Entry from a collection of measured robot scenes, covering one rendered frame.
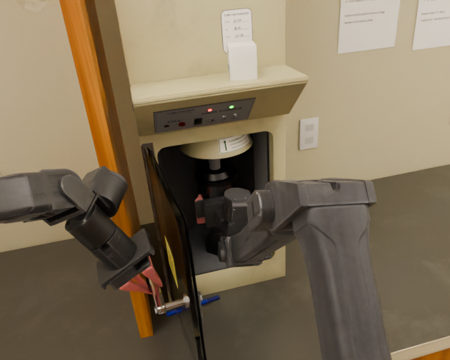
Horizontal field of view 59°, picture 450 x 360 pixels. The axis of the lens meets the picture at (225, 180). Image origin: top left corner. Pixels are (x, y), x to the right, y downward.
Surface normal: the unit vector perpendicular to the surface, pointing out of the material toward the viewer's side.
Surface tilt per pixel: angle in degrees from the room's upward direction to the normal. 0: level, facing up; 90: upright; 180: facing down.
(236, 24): 90
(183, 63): 90
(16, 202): 63
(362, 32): 90
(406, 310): 0
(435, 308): 0
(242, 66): 90
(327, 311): 81
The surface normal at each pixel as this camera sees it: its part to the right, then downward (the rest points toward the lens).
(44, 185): 0.82, -0.36
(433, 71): 0.25, 0.43
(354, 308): 0.14, -0.34
